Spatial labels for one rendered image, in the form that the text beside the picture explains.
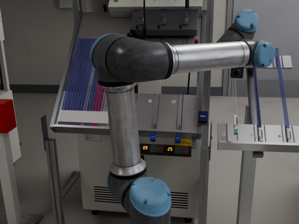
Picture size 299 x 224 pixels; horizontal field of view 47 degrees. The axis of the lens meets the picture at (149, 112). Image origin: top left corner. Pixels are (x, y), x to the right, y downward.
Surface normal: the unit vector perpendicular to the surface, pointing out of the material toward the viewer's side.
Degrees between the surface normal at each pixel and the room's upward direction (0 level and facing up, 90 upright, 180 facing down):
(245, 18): 55
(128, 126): 90
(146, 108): 45
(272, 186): 0
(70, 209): 0
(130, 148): 90
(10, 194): 90
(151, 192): 7
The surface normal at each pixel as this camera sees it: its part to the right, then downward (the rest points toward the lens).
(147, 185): 0.05, -0.91
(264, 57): 0.48, 0.28
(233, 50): 0.44, -0.15
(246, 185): -0.11, 0.32
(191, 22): -0.12, -0.45
